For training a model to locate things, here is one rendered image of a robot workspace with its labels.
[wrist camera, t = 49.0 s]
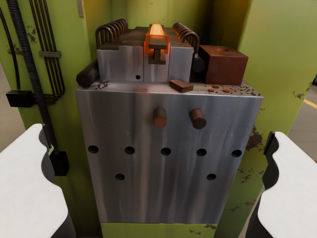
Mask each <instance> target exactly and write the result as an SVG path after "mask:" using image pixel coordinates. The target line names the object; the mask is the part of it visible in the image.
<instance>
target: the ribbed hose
mask: <svg viewBox="0 0 317 238"><path fill-rule="evenodd" d="M6 1H7V4H8V6H9V7H8V9H9V11H10V14H11V16H12V17H11V18H12V20H13V25H14V27H15V31H16V34H17V36H18V37H17V38H18V40H19V41H18V42H19V44H20V46H21V47H20V48H21V50H22V51H21V52H22V54H23V58H24V60H25V63H26V64H25V65H26V67H27V70H28V74H29V77H30V81H31V84H32V87H33V90H34V94H35V97H36V100H37V103H38V107H39V110H40V113H41V116H42V120H43V123H44V124H45V126H46V129H47V132H48V136H49V139H50V143H51V145H52V146H53V147H54V150H53V151H52V153H51V154H50V155H49V157H50V160H51V163H52V166H53V169H54V173H55V175H54V176H66V174H67V173H68V171H69V169H70V166H69V162H68V158H67V153H66V152H65V151H59V148H58V144H57V141H56V137H55V133H54V130H53V126H52V123H51V119H50V115H49V112H48V108H47V105H46V104H45V103H46V102H44V100H45V99H43V97H44V96H43V95H42V94H43V91H42V87H41V84H40V80H39V77H38V74H37V69H36V66H35V63H34V59H33V56H32V52H31V50H30V49H31V48H30V45H29V41H28V38H27V34H26V32H25V31H26V30H25V28H24V24H23V21H22V17H21V13H20V10H19V9H20V8H19V6H18V3H17V0H6Z"/></svg>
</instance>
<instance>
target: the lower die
mask: <svg viewBox="0 0 317 238"><path fill-rule="evenodd" d="M161 27H162V31H163V35H169V45H168V54H165V59H166V64H165V65H159V64H148V60H149V53H145V35H146V34H150V33H151V28H152V25H149V27H140V26H137V27H136V28H135V29H128V30H126V31H125V33H122V35H120V37H117V39H116V40H115V39H113V42H110V40H109V41H108V42H106V43H105V44H104V45H102V46H101V47H99V48H98V49H97V58H98V66H99V75H100V80H113V81H137V82H162V83H167V82H168V83H169V82H170V80H176V79H182V80H184V81H186V82H188V83H189V79H190V71H191V64H192V55H193V47H192V46H191V45H190V44H189V43H188V42H187V40H186V39H185V42H181V40H180V39H179V37H177V34H175V33H174V31H173V29H172V28H170V27H164V25H161ZM136 75H139V76H140V79H136Z"/></svg>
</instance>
